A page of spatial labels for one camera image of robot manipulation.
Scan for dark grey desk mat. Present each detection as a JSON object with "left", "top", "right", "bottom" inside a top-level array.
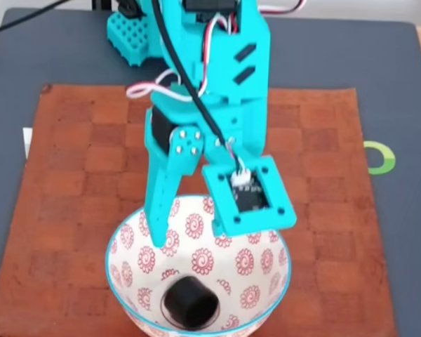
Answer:
[{"left": 0, "top": 6, "right": 421, "bottom": 337}]

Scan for white bowl pink flower pattern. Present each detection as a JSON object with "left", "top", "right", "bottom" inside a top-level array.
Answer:
[{"left": 104, "top": 194, "right": 293, "bottom": 337}]

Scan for teal framed camera board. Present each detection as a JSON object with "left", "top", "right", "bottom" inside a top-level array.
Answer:
[{"left": 201, "top": 154, "right": 298, "bottom": 237}]

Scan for thick black power cable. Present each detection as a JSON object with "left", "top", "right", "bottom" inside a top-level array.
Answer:
[{"left": 0, "top": 0, "right": 68, "bottom": 61}]

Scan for white red servo wire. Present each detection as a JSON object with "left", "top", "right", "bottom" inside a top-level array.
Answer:
[{"left": 126, "top": 0, "right": 308, "bottom": 103}]

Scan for white paper sheet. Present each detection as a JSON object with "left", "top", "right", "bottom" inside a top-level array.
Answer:
[{"left": 22, "top": 128, "right": 34, "bottom": 159}]

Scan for black camera cable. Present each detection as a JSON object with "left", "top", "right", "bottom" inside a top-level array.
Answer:
[{"left": 150, "top": 0, "right": 245, "bottom": 173}]

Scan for green ring logo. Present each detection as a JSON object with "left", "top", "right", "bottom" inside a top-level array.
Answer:
[{"left": 363, "top": 140, "right": 396, "bottom": 176}]

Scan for brown leather chessboard mat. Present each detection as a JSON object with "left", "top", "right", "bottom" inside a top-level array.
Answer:
[{"left": 0, "top": 83, "right": 399, "bottom": 337}]

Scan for black cylinder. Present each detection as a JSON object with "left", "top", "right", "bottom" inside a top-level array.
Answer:
[{"left": 162, "top": 275, "right": 220, "bottom": 330}]

